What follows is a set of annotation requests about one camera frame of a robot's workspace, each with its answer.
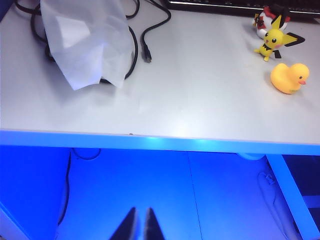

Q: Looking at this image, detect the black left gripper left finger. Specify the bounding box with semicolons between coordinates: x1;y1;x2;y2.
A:
108;206;137;240

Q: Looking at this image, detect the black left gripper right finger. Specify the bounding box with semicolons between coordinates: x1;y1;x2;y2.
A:
145;207;166;240

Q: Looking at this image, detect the red and white doll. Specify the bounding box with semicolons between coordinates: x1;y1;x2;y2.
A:
251;4;292;40

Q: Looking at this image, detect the yellow Pichu doll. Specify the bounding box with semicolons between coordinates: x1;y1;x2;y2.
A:
253;14;306;62

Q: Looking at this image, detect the white translucent plastic bag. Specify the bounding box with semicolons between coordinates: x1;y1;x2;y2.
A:
39;0;134;91

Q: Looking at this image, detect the yellow rubber duck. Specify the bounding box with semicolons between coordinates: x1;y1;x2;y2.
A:
270;62;311;95

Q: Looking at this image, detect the black mechanical keyboard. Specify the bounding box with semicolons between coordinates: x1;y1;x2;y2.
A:
166;0;320;21

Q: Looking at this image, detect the black cable under table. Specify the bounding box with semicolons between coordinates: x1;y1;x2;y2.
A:
56;149;73;226

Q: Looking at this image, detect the table leg frame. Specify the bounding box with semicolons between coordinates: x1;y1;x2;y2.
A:
265;153;320;240

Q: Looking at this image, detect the black looped cable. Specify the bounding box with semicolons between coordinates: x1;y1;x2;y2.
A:
15;0;140;85

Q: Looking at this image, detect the black cable with USB plug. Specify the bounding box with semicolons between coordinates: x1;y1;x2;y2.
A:
125;0;172;64

